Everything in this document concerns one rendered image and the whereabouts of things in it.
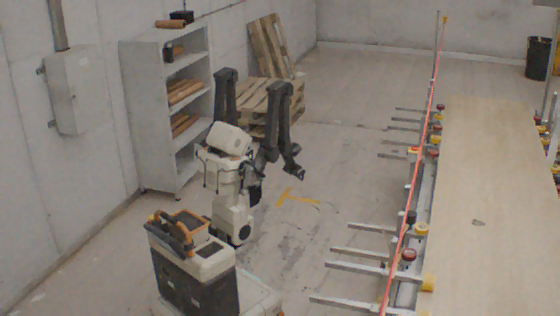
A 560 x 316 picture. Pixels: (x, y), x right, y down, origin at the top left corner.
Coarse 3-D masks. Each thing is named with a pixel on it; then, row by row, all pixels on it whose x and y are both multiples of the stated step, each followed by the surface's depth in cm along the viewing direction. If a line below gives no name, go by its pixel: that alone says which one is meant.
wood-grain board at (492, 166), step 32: (448, 96) 449; (448, 128) 380; (480, 128) 379; (512, 128) 378; (448, 160) 329; (480, 160) 328; (512, 160) 327; (544, 160) 325; (448, 192) 291; (480, 192) 289; (512, 192) 288; (544, 192) 286; (448, 224) 260; (512, 224) 257; (544, 224) 255; (448, 256) 235; (480, 256) 233; (512, 256) 231; (544, 256) 229; (448, 288) 214; (480, 288) 212; (512, 288) 210; (544, 288) 208
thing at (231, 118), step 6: (234, 72) 283; (234, 78) 285; (228, 84) 288; (234, 84) 290; (228, 90) 290; (234, 90) 292; (228, 96) 291; (234, 96) 293; (228, 102) 293; (234, 102) 295; (228, 108) 295; (234, 108) 296; (228, 114) 297; (234, 114) 298; (228, 120) 299; (234, 120) 299
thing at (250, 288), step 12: (240, 276) 321; (252, 276) 324; (240, 288) 310; (252, 288) 309; (264, 288) 309; (156, 300) 299; (240, 300) 299; (252, 300) 299; (264, 300) 299; (276, 300) 303; (168, 312) 290; (180, 312) 290; (240, 312) 289; (252, 312) 290; (264, 312) 295; (276, 312) 306
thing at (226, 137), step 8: (216, 128) 271; (224, 128) 268; (232, 128) 265; (208, 136) 272; (216, 136) 269; (224, 136) 265; (232, 136) 263; (240, 136) 265; (248, 136) 270; (216, 144) 267; (224, 144) 263; (232, 144) 262; (240, 144) 267; (248, 144) 272; (232, 152) 264; (240, 152) 268
